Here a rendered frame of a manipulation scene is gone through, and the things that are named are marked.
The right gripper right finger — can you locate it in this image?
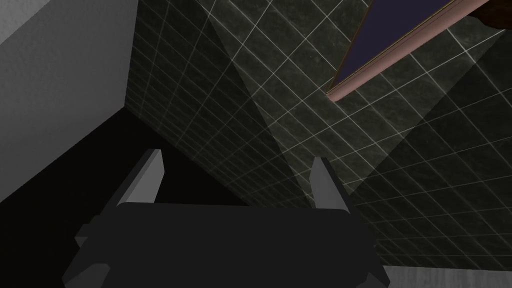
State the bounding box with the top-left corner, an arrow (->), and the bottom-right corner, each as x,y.
309,156 -> 354,215

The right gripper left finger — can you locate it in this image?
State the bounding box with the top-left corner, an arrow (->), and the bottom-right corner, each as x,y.
116,148 -> 165,208

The pink framed window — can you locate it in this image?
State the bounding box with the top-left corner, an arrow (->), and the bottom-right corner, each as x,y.
325,0 -> 491,103

